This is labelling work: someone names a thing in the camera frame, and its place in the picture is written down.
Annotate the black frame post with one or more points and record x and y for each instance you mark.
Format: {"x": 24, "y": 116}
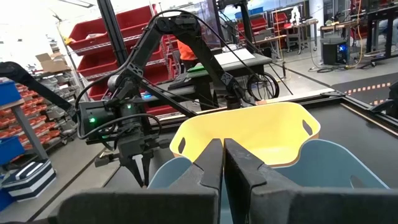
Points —
{"x": 246, "y": 28}
{"x": 112, "y": 31}

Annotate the white paper sheet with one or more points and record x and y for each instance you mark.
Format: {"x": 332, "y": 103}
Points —
{"x": 234, "y": 56}

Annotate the rack of small orange bins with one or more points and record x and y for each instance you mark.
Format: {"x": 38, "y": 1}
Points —
{"x": 31, "y": 112}

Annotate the black white striped box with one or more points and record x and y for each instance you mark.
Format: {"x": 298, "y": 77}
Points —
{"x": 29, "y": 180}

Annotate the black slanted frame bar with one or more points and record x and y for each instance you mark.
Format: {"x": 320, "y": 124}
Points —
{"x": 168, "y": 99}

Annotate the yellow plastic bin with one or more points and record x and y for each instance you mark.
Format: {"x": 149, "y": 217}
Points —
{"x": 248, "y": 130}

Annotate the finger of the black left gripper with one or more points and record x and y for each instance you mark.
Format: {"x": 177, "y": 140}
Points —
{"x": 148, "y": 168}
{"x": 134, "y": 168}

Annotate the distant red storage bins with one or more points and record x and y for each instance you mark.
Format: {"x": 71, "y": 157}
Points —
{"x": 258, "y": 26}

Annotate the black table clamp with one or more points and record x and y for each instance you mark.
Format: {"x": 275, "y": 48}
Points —
{"x": 388, "y": 101}

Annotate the rack of small gray drawers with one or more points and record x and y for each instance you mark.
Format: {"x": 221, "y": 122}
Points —
{"x": 60, "y": 90}

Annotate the white figure on workbench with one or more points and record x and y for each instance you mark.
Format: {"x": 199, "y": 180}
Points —
{"x": 295, "y": 15}

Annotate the gray metal workbench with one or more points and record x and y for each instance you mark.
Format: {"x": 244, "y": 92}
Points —
{"x": 300, "y": 31}

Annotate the blue plastic bin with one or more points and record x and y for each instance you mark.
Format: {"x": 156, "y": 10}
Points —
{"x": 326, "y": 168}

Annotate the black padded bar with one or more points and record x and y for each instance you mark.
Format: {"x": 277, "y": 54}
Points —
{"x": 34, "y": 87}

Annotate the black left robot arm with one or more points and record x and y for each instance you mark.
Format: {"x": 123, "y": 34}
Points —
{"x": 199, "y": 46}

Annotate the open cardboard box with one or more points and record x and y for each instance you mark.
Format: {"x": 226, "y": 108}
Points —
{"x": 53, "y": 63}

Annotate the blue storage bin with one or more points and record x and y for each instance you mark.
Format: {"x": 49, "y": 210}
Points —
{"x": 8, "y": 91}
{"x": 11, "y": 149}

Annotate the person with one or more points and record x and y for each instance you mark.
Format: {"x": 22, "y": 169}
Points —
{"x": 186, "y": 51}

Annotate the gray work desk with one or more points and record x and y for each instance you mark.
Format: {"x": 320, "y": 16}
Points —
{"x": 242, "y": 67}

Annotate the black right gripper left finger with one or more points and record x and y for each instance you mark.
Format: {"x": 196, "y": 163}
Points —
{"x": 186, "y": 199}

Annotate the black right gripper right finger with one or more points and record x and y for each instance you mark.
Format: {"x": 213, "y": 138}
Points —
{"x": 280, "y": 202}

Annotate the black table mat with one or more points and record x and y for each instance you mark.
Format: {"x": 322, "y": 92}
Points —
{"x": 348, "y": 146}

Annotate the large red storage bin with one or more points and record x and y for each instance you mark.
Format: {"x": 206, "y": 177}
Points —
{"x": 96, "y": 65}
{"x": 98, "y": 90}
{"x": 93, "y": 31}
{"x": 160, "y": 109}

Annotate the black orange-striped floor mat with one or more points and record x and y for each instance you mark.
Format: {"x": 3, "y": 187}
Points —
{"x": 367, "y": 81}

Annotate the green-framed tablet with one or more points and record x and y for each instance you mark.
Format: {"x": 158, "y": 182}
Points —
{"x": 199, "y": 68}

